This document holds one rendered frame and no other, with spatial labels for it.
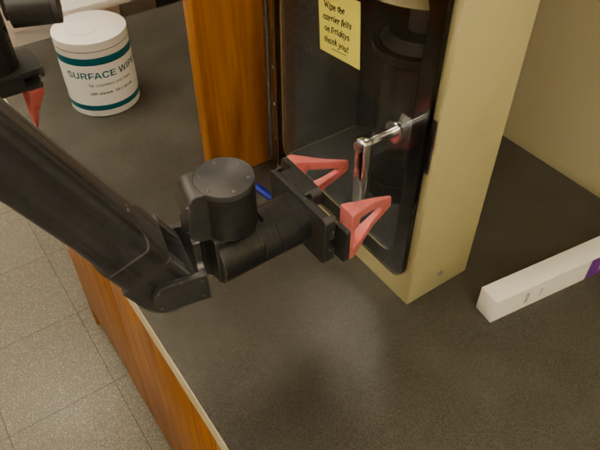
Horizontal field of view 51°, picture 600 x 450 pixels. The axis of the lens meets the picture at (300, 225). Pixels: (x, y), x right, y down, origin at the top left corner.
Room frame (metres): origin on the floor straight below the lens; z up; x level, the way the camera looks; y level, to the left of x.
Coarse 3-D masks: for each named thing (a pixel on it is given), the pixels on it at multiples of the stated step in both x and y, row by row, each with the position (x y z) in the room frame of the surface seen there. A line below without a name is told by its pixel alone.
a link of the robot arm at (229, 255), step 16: (208, 240) 0.42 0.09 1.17; (240, 240) 0.43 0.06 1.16; (256, 240) 0.43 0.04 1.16; (208, 256) 0.42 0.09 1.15; (224, 256) 0.41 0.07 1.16; (240, 256) 0.42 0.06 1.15; (256, 256) 0.42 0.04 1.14; (208, 272) 0.42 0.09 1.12; (224, 272) 0.41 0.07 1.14; (240, 272) 0.41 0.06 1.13
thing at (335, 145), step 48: (288, 0) 0.73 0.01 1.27; (384, 0) 0.59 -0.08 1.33; (432, 0) 0.54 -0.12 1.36; (288, 48) 0.73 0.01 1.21; (384, 48) 0.59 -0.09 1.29; (432, 48) 0.53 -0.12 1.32; (288, 96) 0.74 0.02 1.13; (336, 96) 0.65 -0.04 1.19; (384, 96) 0.58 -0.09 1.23; (432, 96) 0.52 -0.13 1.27; (288, 144) 0.74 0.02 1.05; (336, 144) 0.65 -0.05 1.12; (384, 144) 0.57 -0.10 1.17; (336, 192) 0.64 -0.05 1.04; (384, 192) 0.56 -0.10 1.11; (384, 240) 0.56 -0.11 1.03
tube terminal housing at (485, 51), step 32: (480, 0) 0.54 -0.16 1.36; (512, 0) 0.56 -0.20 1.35; (480, 32) 0.54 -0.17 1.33; (512, 32) 0.57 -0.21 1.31; (448, 64) 0.53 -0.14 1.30; (480, 64) 0.55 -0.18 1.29; (512, 64) 0.58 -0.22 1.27; (448, 96) 0.53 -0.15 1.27; (480, 96) 0.56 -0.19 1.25; (512, 96) 0.59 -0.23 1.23; (448, 128) 0.53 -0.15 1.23; (480, 128) 0.56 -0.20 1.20; (448, 160) 0.54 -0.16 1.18; (480, 160) 0.57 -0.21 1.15; (448, 192) 0.54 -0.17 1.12; (480, 192) 0.58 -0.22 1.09; (416, 224) 0.53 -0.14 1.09; (448, 224) 0.55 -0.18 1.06; (416, 256) 0.53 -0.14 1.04; (448, 256) 0.56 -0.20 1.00; (416, 288) 0.53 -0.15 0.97
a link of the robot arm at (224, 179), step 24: (216, 168) 0.45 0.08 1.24; (240, 168) 0.45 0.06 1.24; (192, 192) 0.42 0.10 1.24; (216, 192) 0.42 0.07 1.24; (240, 192) 0.42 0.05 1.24; (192, 216) 0.41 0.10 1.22; (216, 216) 0.41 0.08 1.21; (240, 216) 0.42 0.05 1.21; (192, 240) 0.40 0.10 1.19; (192, 264) 0.42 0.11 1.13; (168, 288) 0.37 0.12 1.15; (192, 288) 0.38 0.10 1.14
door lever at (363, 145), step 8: (392, 128) 0.56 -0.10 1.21; (368, 136) 0.54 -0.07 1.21; (376, 136) 0.54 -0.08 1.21; (384, 136) 0.55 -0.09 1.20; (392, 136) 0.55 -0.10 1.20; (400, 136) 0.55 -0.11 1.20; (360, 144) 0.53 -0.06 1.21; (368, 144) 0.53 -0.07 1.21; (376, 144) 0.54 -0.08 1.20; (360, 152) 0.53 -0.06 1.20; (368, 152) 0.53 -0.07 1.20; (360, 160) 0.53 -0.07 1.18; (368, 160) 0.53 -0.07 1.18; (360, 168) 0.53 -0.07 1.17; (368, 168) 0.53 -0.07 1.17; (360, 176) 0.53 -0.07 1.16; (368, 176) 0.53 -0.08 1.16; (360, 184) 0.53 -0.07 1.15; (368, 184) 0.53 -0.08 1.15; (352, 192) 0.54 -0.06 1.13; (360, 192) 0.53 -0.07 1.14; (368, 192) 0.53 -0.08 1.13
